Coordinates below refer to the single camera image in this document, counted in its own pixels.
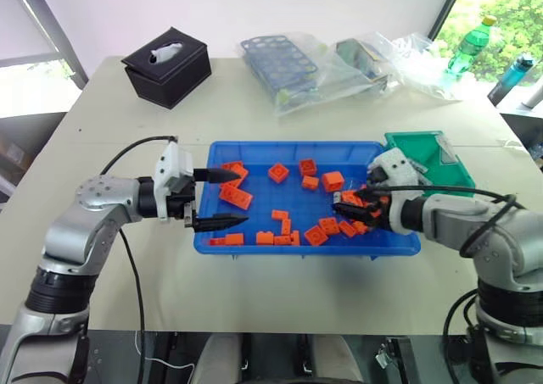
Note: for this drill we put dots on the green plastic bin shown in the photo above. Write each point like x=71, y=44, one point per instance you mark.
x=420, y=151

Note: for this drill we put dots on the black tissue box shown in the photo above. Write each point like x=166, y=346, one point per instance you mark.
x=169, y=79

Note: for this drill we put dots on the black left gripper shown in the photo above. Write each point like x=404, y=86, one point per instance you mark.
x=186, y=202

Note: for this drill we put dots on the black bracket with padlock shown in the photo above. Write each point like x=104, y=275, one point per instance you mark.
x=399, y=358

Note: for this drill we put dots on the clear bag around rack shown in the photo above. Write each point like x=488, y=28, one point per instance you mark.
x=309, y=100

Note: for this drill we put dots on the blue water bottle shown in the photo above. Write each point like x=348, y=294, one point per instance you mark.
x=511, y=76

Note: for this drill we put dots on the dark packaged item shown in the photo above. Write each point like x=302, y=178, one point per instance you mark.
x=360, y=59

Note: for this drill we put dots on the green plastic bottle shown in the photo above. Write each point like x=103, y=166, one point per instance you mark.
x=468, y=45

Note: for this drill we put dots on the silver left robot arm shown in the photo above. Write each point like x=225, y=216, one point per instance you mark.
x=97, y=197

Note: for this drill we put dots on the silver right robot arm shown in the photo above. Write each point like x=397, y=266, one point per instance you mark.
x=488, y=231

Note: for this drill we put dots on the clear bag with dark item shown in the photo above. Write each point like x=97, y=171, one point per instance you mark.
x=382, y=53

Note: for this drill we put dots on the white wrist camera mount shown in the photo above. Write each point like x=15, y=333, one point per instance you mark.
x=396, y=163
x=169, y=163

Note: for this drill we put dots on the blue test tube rack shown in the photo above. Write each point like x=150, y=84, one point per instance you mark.
x=275, y=62

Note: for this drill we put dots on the white tissue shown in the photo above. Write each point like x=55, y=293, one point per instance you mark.
x=165, y=52

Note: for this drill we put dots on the crumpled clear plastic bag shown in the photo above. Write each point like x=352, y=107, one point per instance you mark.
x=424, y=66

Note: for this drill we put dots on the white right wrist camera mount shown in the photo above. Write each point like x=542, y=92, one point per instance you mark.
x=396, y=163

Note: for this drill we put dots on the small silver battery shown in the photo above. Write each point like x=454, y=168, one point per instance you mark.
x=418, y=165
x=337, y=197
x=446, y=151

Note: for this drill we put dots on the blue plastic bin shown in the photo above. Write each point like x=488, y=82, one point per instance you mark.
x=263, y=210

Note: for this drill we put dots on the long orange toy brick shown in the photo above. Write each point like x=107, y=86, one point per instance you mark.
x=236, y=196

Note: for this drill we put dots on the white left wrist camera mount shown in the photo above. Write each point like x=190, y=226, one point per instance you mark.
x=169, y=163

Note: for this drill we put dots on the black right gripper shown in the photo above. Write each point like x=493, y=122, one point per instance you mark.
x=382, y=220

